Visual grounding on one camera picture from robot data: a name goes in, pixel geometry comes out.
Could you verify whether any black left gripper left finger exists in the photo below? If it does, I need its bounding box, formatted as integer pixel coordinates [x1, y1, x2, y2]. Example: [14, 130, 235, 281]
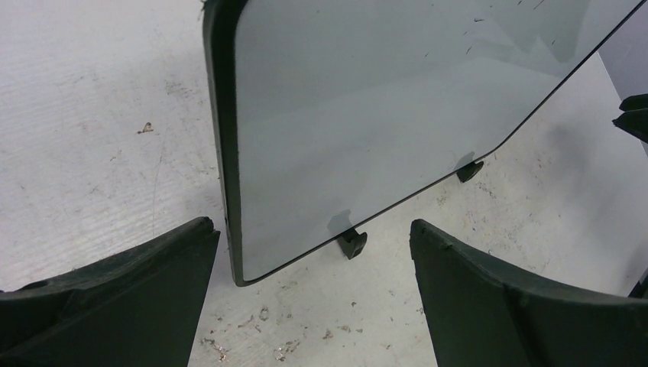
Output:
[1, 217, 219, 366]

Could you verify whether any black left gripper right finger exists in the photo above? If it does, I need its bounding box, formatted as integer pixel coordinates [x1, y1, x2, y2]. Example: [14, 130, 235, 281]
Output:
[410, 219, 647, 366]

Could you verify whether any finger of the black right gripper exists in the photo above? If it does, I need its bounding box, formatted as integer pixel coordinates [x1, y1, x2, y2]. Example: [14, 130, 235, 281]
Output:
[613, 94, 647, 143]

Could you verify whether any black framed whiteboard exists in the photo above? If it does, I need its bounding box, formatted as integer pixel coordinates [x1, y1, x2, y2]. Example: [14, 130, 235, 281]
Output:
[202, 1, 642, 287]

